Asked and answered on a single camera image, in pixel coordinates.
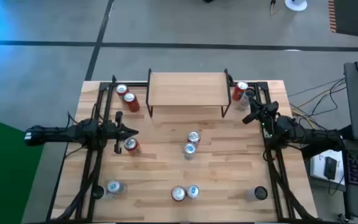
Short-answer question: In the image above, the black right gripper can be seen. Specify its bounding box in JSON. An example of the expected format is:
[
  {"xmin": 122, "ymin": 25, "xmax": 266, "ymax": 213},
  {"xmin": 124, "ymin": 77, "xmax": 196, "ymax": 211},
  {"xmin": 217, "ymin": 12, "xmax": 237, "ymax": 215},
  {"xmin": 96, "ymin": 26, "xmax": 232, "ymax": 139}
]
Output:
[{"xmin": 242, "ymin": 96, "xmax": 280, "ymax": 139}]

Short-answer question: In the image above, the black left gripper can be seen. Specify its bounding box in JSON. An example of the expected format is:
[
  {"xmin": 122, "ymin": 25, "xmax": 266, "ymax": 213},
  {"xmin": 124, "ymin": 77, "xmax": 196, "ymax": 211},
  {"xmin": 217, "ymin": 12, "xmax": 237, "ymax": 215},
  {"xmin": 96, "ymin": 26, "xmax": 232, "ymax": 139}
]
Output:
[{"xmin": 103, "ymin": 111, "xmax": 139, "ymax": 156}]

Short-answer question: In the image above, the red Coca-Cola can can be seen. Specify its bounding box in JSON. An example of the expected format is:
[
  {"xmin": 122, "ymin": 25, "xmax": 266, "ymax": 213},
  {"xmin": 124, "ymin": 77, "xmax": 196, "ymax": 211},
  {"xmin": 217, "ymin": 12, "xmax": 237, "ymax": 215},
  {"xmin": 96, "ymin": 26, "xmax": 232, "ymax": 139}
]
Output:
[
  {"xmin": 187, "ymin": 130, "xmax": 202, "ymax": 147},
  {"xmin": 231, "ymin": 80, "xmax": 249, "ymax": 102},
  {"xmin": 123, "ymin": 137, "xmax": 141, "ymax": 156},
  {"xmin": 123, "ymin": 91, "xmax": 141, "ymax": 113},
  {"xmin": 115, "ymin": 83, "xmax": 130, "ymax": 98}
]

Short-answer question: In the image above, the tall white can black lid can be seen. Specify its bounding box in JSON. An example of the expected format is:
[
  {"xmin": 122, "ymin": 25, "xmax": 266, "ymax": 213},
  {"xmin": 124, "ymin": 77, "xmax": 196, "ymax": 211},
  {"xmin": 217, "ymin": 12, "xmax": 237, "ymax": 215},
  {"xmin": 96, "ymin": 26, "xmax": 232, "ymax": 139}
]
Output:
[
  {"xmin": 237, "ymin": 88, "xmax": 257, "ymax": 112},
  {"xmin": 90, "ymin": 185, "xmax": 117, "ymax": 200},
  {"xmin": 245, "ymin": 185, "xmax": 269, "ymax": 202}
]

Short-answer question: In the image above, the blue silver Red Bull can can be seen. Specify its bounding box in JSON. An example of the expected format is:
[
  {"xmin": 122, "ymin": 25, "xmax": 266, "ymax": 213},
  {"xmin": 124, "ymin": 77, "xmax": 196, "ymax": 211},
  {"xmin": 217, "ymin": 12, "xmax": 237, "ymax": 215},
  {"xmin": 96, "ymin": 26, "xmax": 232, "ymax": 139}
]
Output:
[
  {"xmin": 186, "ymin": 184, "xmax": 201, "ymax": 199},
  {"xmin": 106, "ymin": 179, "xmax": 127, "ymax": 195},
  {"xmin": 183, "ymin": 142, "xmax": 198, "ymax": 161}
]

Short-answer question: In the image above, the orange-red Fanta can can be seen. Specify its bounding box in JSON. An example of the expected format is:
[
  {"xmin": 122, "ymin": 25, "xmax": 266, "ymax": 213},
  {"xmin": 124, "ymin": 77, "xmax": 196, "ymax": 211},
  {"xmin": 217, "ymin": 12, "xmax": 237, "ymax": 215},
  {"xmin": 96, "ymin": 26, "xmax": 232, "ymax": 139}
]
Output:
[{"xmin": 171, "ymin": 185, "xmax": 187, "ymax": 202}]

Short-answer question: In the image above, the white paper sheet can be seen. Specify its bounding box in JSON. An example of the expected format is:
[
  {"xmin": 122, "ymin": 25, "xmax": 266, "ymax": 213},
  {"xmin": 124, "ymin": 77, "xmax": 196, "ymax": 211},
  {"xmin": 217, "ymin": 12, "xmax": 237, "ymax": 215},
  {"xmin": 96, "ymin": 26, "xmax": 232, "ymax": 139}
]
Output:
[{"xmin": 309, "ymin": 149, "xmax": 345, "ymax": 187}]

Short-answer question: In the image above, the black phone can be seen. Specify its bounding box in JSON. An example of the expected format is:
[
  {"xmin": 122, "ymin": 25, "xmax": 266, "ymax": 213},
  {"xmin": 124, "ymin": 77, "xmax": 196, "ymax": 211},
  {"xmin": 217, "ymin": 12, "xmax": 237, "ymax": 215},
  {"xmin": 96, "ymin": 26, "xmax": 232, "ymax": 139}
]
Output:
[{"xmin": 324, "ymin": 156, "xmax": 338, "ymax": 180}]

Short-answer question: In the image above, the white round stand base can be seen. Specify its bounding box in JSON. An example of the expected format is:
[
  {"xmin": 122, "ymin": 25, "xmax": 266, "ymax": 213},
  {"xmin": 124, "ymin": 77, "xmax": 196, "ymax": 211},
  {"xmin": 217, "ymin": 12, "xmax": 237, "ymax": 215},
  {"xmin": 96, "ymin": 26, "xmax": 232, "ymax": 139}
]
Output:
[{"xmin": 284, "ymin": 0, "xmax": 308, "ymax": 12}]

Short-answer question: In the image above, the black mat orange striped edge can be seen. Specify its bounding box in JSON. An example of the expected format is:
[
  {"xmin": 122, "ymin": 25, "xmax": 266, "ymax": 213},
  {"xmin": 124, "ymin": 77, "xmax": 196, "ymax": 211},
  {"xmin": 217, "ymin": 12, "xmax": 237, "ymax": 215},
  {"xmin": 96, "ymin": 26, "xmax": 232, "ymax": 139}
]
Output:
[{"xmin": 327, "ymin": 0, "xmax": 358, "ymax": 39}]

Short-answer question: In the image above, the green floor mat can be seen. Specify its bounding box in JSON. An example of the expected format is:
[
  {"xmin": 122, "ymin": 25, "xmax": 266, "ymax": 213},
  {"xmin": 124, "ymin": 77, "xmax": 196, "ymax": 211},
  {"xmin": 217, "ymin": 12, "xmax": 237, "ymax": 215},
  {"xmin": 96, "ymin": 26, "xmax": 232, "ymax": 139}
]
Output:
[{"xmin": 0, "ymin": 113, "xmax": 46, "ymax": 224}]

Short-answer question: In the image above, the black aluminium table frame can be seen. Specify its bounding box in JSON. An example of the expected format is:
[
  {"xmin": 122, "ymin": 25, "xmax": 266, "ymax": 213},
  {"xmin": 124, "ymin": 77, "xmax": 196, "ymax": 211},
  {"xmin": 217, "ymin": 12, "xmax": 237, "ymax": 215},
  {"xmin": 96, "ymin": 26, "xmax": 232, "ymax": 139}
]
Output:
[{"xmin": 46, "ymin": 74, "xmax": 321, "ymax": 224}]

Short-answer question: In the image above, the wooden shelf black metal frame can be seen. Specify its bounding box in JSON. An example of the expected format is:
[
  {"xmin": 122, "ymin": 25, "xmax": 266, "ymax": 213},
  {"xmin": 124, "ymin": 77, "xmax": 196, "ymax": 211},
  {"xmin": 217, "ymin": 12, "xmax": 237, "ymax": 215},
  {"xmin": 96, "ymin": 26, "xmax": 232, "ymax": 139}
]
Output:
[{"xmin": 145, "ymin": 67, "xmax": 233, "ymax": 119}]

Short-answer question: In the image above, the yellow floor cable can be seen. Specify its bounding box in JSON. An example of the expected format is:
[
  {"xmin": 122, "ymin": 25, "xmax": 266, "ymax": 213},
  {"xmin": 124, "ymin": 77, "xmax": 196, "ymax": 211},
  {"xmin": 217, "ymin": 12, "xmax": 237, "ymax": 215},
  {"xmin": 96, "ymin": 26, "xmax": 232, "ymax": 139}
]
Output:
[{"xmin": 290, "ymin": 79, "xmax": 347, "ymax": 128}]

